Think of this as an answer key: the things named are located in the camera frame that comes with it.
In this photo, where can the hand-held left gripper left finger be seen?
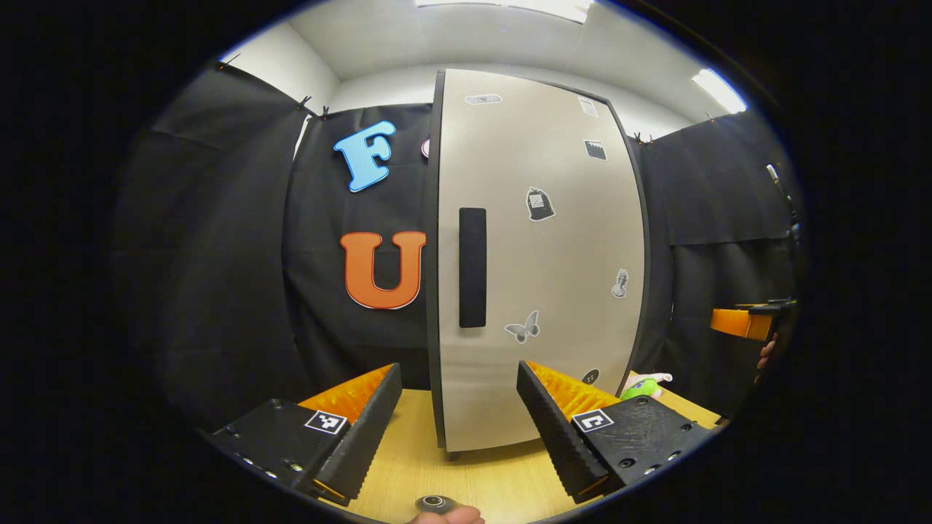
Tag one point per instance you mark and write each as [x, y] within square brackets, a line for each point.
[368, 437]

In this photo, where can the dark metal stand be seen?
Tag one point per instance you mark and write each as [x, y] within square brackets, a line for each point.
[785, 200]

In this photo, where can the black backdrop cloth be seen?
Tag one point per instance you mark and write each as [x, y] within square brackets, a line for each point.
[218, 255]

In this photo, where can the green pink plush toy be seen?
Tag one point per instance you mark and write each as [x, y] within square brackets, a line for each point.
[641, 387]

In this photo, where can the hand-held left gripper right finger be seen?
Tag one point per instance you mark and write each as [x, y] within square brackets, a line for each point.
[557, 437]

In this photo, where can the dark grey cabinet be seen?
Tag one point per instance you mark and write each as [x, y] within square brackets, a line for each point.
[432, 291]

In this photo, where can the ceiling light panel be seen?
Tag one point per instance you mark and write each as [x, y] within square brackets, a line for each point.
[719, 89]
[510, 7]

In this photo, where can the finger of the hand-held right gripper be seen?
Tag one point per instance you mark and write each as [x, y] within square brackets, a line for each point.
[772, 306]

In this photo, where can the beige cabinet door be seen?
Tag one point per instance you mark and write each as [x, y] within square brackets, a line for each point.
[553, 276]

